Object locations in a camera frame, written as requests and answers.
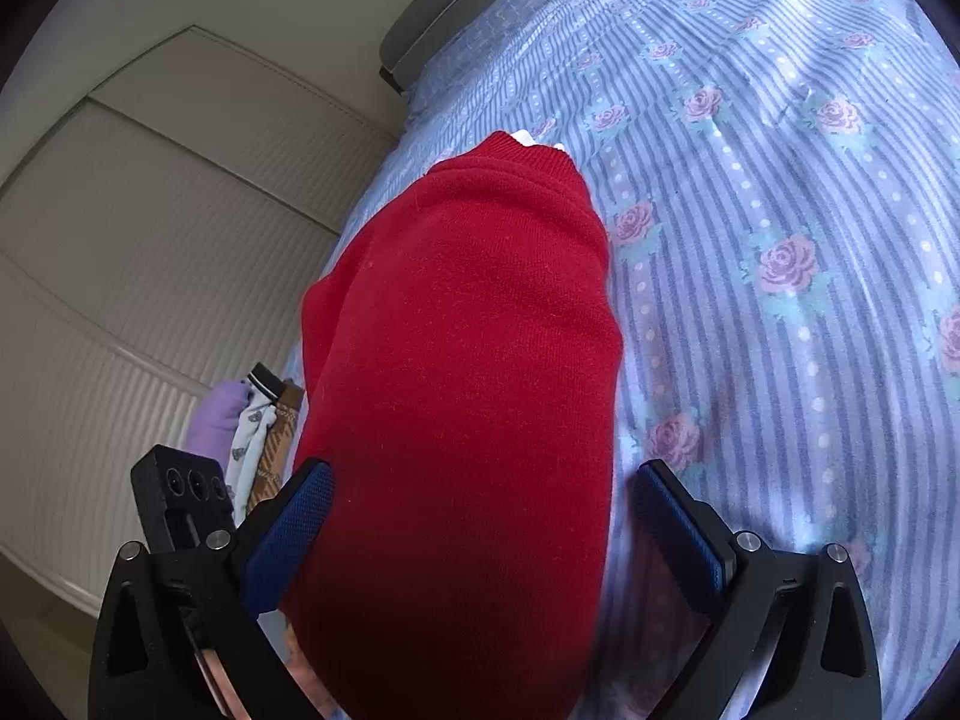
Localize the folded white patterned garment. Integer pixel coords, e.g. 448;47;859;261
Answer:
224;362;285;527

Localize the folded purple garment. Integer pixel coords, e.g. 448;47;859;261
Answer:
182;380;251;468

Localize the black camera box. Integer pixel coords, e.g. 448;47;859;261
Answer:
130;445;235;554

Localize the beige louvered wardrobe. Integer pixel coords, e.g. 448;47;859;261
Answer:
2;28;394;613

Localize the folded brown checked garment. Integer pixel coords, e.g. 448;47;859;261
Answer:
245;379;304;514

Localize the blue floral bed sheet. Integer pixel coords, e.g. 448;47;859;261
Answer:
322;0;958;718

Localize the red sweatshirt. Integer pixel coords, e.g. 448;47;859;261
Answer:
283;132;622;718

